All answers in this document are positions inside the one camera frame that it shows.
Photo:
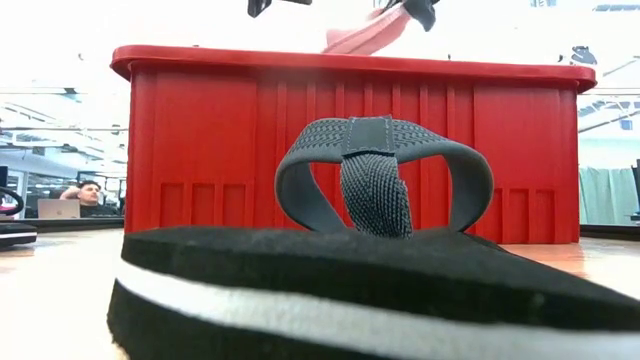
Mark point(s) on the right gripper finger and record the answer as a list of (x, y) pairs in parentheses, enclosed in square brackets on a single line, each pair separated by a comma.
[(425, 12)]

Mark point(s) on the black flip-flop white-striped sole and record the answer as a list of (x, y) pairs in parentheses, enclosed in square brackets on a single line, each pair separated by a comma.
[(350, 270), (17, 229)]

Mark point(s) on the red plastic bin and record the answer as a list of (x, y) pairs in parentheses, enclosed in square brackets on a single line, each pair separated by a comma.
[(200, 125)]

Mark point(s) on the pink slide sandal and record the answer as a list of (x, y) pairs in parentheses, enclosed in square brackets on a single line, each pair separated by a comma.
[(370, 37)]

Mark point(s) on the green cloth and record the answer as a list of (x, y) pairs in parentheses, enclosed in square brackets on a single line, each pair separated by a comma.
[(607, 190)]

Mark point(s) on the person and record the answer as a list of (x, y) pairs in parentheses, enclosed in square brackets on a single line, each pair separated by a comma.
[(90, 192)]

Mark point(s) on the silver laptop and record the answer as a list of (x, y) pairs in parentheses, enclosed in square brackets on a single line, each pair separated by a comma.
[(58, 208)]

